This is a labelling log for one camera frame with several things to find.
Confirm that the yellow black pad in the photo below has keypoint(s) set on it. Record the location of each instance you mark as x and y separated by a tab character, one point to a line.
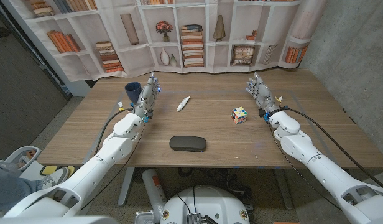
48	170

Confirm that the grey white sneaker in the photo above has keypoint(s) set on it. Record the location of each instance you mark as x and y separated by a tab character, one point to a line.
56	177

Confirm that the grey finned module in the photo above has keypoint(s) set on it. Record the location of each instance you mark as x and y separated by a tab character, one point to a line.
194	218

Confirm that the white robot torso edge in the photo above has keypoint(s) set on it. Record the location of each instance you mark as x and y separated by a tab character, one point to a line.
54	220

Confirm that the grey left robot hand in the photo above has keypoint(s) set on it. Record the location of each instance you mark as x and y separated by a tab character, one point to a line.
146	96

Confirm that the white round frame with clutter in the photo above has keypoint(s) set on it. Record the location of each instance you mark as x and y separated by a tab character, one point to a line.
33	150

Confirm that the white roll with orange label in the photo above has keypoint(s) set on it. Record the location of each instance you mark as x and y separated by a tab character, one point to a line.
152	189

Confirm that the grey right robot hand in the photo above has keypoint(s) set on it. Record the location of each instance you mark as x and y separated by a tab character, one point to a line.
263	95

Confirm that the dark glasses case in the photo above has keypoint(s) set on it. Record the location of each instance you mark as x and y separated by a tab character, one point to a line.
187	143

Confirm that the multicoloured rubik cube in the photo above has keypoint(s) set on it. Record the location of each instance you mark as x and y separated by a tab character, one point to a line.
239	115

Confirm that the dark blue mug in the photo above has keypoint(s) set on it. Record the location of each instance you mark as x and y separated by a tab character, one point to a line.
132	90

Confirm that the person's leg in jeans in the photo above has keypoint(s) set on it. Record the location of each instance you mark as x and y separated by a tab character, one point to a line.
8	189

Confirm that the foil tray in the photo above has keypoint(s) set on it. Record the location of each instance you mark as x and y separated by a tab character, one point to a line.
145	217

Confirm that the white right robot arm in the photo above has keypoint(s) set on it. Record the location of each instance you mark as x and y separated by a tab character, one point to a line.
319	168

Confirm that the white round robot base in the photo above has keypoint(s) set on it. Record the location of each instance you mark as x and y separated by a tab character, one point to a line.
210	203

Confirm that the white toothpaste tube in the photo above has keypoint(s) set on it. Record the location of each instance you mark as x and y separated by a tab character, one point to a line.
182	104

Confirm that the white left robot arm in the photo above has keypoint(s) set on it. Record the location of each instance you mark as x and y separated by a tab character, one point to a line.
95	168

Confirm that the grey table leg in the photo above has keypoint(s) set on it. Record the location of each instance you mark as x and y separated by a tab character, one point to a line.
126	186
283	189

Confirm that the orange flat object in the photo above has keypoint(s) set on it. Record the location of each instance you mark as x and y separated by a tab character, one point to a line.
284	222

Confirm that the printed bookshelf backdrop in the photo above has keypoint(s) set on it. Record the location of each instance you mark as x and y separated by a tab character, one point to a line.
132	59

